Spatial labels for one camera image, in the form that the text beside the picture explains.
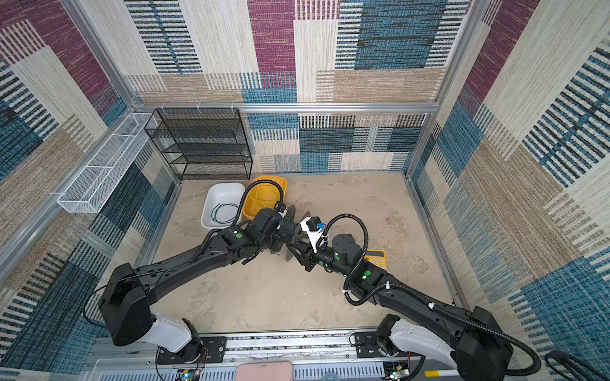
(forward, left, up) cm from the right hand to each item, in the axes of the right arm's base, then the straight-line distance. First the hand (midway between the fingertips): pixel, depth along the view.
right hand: (291, 244), depth 72 cm
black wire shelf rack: (+55, +42, -4) cm, 69 cm away
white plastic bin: (+38, +35, -20) cm, 55 cm away
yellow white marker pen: (-31, -40, -21) cm, 55 cm away
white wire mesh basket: (+14, +60, +11) cm, 63 cm away
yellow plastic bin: (+29, +21, -23) cm, 42 cm away
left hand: (+9, +4, -6) cm, 12 cm away
